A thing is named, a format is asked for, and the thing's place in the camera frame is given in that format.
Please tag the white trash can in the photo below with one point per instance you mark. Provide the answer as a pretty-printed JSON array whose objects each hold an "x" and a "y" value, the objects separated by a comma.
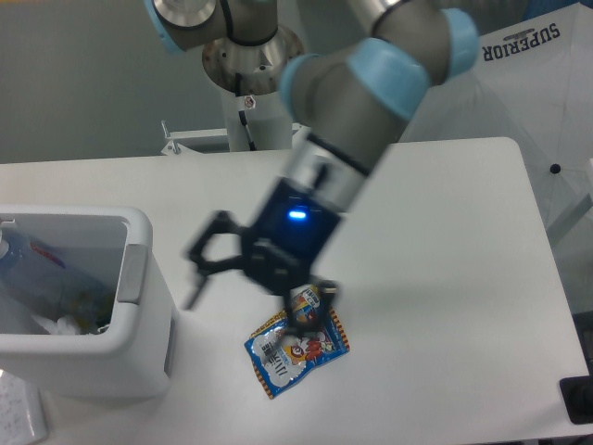
[{"x": 130, "y": 357}]

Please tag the white paper sheet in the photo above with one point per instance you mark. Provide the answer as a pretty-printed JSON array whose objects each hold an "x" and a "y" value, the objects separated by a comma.
[{"x": 22, "y": 413}]

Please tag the blue snack wrapper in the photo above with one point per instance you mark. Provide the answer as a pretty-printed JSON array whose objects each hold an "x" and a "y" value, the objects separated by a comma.
[{"x": 281, "y": 361}]

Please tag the black device at edge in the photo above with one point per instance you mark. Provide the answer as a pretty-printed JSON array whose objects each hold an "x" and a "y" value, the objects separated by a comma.
[{"x": 577, "y": 396}]

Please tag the white crumpled tissue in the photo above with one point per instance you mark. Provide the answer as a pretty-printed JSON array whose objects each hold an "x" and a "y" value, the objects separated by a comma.
[{"x": 64, "y": 326}]

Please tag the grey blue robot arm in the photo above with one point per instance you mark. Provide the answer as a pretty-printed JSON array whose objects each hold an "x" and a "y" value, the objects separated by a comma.
[{"x": 355, "y": 102}]

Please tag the white metal bracket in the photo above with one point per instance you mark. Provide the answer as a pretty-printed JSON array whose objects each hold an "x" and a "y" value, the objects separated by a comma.
[{"x": 257, "y": 136}]

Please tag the white superior umbrella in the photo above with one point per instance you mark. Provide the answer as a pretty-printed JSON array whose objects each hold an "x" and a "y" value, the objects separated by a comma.
[{"x": 532, "y": 83}]

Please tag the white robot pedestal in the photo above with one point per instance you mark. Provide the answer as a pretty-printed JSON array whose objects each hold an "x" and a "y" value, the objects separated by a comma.
[{"x": 248, "y": 77}]

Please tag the clear plastic bottle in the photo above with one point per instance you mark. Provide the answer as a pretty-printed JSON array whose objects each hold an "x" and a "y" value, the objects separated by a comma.
[{"x": 35, "y": 276}]

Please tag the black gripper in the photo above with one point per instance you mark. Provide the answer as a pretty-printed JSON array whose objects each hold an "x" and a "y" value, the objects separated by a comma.
[{"x": 276, "y": 251}]

